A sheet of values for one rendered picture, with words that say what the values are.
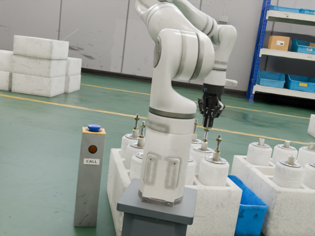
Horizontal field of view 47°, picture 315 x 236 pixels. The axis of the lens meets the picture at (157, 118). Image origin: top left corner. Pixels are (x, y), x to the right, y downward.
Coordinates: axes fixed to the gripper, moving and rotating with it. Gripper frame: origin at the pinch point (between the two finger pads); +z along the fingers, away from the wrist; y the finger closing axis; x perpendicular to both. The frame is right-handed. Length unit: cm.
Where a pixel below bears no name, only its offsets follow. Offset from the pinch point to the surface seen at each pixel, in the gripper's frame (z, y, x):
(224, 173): 13.3, 15.8, -2.9
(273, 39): -59, -272, 330
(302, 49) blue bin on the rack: -50, -244, 360
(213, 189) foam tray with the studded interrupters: 17.6, 17.5, -8.5
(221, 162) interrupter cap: 10.0, 13.9, -3.6
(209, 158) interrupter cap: 10.1, 9.5, -4.8
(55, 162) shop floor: 35, -65, -34
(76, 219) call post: 33, -3, -45
